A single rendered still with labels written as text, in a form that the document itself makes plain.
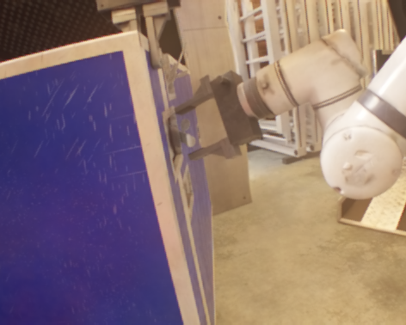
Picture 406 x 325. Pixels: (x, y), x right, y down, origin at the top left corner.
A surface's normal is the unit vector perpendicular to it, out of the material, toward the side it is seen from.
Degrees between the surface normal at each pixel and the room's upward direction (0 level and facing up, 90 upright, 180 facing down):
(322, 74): 91
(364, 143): 89
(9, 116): 90
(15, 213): 90
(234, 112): 74
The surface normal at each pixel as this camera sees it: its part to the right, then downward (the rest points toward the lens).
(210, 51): 0.36, 0.19
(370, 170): -0.40, 0.37
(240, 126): -0.53, 0.03
